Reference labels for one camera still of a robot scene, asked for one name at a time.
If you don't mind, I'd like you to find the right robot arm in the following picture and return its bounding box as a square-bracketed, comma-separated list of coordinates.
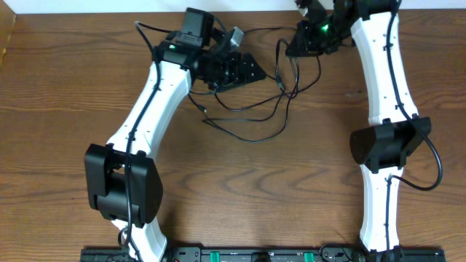
[285, 1, 431, 253]

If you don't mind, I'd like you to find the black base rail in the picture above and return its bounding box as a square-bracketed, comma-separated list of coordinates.
[79, 245, 447, 262]

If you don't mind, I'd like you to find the left camera black cable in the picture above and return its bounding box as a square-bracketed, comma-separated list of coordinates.
[118, 20, 172, 262]

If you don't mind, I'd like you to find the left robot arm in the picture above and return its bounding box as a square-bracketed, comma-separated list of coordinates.
[81, 8, 265, 261]

